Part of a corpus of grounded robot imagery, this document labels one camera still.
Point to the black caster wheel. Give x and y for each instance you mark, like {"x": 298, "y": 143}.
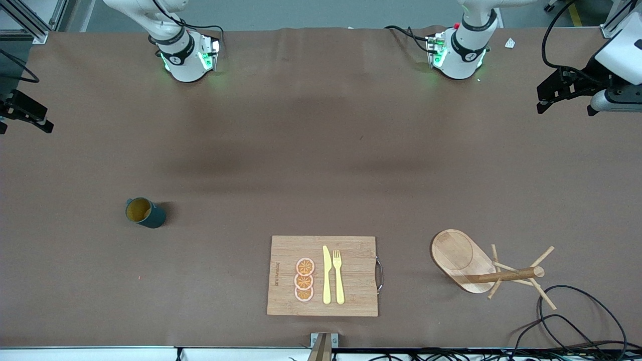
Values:
{"x": 550, "y": 6}

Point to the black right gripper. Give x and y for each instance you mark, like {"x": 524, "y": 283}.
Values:
{"x": 11, "y": 104}

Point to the yellow plastic fork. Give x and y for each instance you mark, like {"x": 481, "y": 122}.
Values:
{"x": 339, "y": 286}

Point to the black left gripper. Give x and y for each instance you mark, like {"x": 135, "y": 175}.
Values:
{"x": 588, "y": 73}

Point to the metal bracket with post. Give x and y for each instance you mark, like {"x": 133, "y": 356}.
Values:
{"x": 323, "y": 346}

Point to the aluminium frame post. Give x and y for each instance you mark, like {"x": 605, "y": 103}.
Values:
{"x": 30, "y": 22}
{"x": 611, "y": 22}

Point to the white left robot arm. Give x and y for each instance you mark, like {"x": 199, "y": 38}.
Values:
{"x": 464, "y": 55}

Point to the orange slice toy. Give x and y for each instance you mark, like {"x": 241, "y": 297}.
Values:
{"x": 305, "y": 266}

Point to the bamboo cutting board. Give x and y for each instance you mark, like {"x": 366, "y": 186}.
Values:
{"x": 356, "y": 271}

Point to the wooden mug tree rack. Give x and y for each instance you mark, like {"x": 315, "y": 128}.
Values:
{"x": 451, "y": 253}

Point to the white paper scrap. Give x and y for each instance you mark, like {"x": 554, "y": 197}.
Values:
{"x": 510, "y": 43}

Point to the brown table cover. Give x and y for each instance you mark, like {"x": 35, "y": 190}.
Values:
{"x": 301, "y": 150}

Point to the yellow plastic knife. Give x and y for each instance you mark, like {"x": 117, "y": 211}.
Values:
{"x": 326, "y": 281}

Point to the dark teal ribbed cup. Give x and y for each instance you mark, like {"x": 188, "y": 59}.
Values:
{"x": 153, "y": 216}

